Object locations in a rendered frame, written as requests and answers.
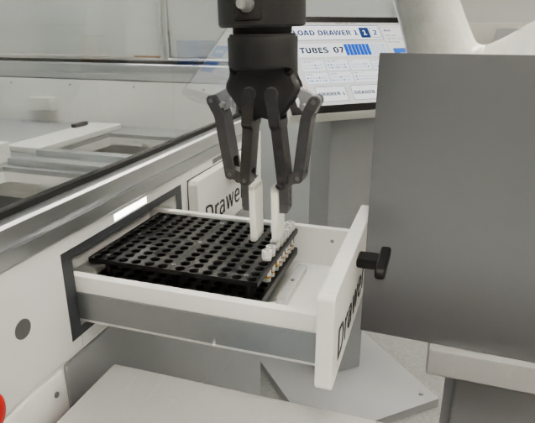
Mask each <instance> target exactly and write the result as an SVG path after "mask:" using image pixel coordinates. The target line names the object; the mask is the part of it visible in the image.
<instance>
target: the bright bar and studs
mask: <svg viewBox="0 0 535 423"><path fill-rule="evenodd" d="M306 272H307V265H306V264H298V265H297V266H296V268H295V269H294V271H293V272H292V274H291V276H290V278H289V279H288V280H287V281H286V283H285V285H284V287H283V288H282V290H281V292H280V294H278V296H277V297H276V304H281V305H286V306H287V305H288V304H289V302H290V300H291V298H292V296H293V295H294V293H295V292H296V289H297V288H298V286H299V284H300V283H301V282H302V279H303V277H304V276H305V274H306Z"/></svg>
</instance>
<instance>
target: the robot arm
mask: <svg viewBox="0 0 535 423"><path fill-rule="evenodd" d="M392 1H393V3H394V6H395V10H396V15H397V18H398V22H399V24H400V28H401V34H402V38H403V41H404V45H405V49H406V52H407V53H427V54H481V55H535V21H533V22H531V23H529V24H527V25H526V26H524V27H522V28H520V29H518V30H516V31H515V32H513V33H511V34H509V35H507V36H506V37H504V38H502V39H499V40H497V41H495V42H493V43H490V44H479V43H477V42H476V41H475V38H474V36H473V34H472V32H471V29H470V27H469V24H468V21H467V18H466V17H465V14H464V10H463V8H462V5H461V2H460V0H392ZM305 24H306V0H218V26H219V27H220V28H221V29H228V28H233V34H230V35H229V38H228V67H229V78H228V81H227V84H226V88H225V89H223V90H221V91H220V92H218V93H216V94H212V95H210V96H208V97H207V105H208V106H209V108H210V109H211V111H212V114H213V116H214V119H215V123H216V128H217V133H218V142H219V146H220V150H221V155H222V160H223V168H224V173H225V176H226V178H227V179H229V180H231V179H233V180H236V181H237V182H239V184H240V185H241V191H242V207H243V209H244V211H249V223H250V240H251V242H256V241H257V240H258V239H259V237H260V236H261V235H262V234H263V233H264V216H263V186H262V179H257V180H254V179H256V178H257V177H258V175H256V169H257V156H258V143H259V130H260V123H261V118H264V119H267V120H268V124H269V128H270V131H271V138H272V146H273V153H274V161H275V173H276V181H277V182H276V183H275V184H274V185H273V186H272V187H271V188H270V197H271V233H272V243H275V244H277V243H278V242H279V241H280V240H281V239H282V238H283V236H284V235H285V214H287V213H288V212H289V211H290V209H291V207H292V194H291V187H292V185H295V184H300V183H301V182H302V181H303V180H304V179H305V178H306V177H307V174H308V168H309V162H310V156H311V150H312V139H313V133H314V127H315V121H316V116H317V113H318V111H319V109H320V107H321V106H322V104H323V101H324V99H323V96H322V95H321V94H317V95H315V94H313V93H311V92H310V91H308V90H306V89H305V88H303V87H302V81H301V79H300V77H299V75H298V36H296V33H292V27H294V26H304V25H305ZM231 97H232V99H233V101H234V102H235V104H236V105H237V106H238V108H239V110H240V111H241V113H242V116H241V127H242V144H241V159H240V157H239V149H238V144H237V139H236V134H235V129H234V124H233V115H232V112H231V109H230V107H231V105H232V103H231ZM297 98H299V101H300V103H299V108H300V110H301V111H302V115H301V118H300V123H299V130H298V136H297V143H296V155H295V161H294V168H293V172H292V168H291V154H290V146H289V138H288V130H287V124H288V118H287V112H288V110H289V109H290V107H291V106H292V104H293V103H294V101H295V100H296V99H297Z"/></svg>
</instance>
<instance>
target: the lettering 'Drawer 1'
mask: <svg viewBox="0 0 535 423"><path fill-rule="evenodd" d="M363 273H364V269H363V270H362V283H363ZM359 280H360V283H359V286H358V285H357V291H358V297H359V294H360V290H359V287H360V285H361V288H362V283H361V276H360V277H359ZM357 291H356V289H355V293H354V296H353V314H354V301H355V306H356V300H357ZM350 307H351V310H350ZM349 310H350V312H349V311H348V312H347V316H348V313H349V316H350V319H348V328H349V324H350V322H351V313H352V303H350V306H349ZM347 316H346V317H345V326H344V322H343V321H342V323H341V326H340V328H339V330H338V357H339V354H340V352H341V348H342V344H343V339H345V332H346V321H347ZM342 326H343V335H342V342H341V347H340V350H339V338H340V330H341V327H342Z"/></svg>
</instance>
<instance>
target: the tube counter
mask: <svg viewBox="0 0 535 423"><path fill-rule="evenodd" d="M331 46H332V49H333V53H334V55H335V56H362V55H380V53H389V50H388V49H387V46H386V43H340V44H331Z"/></svg>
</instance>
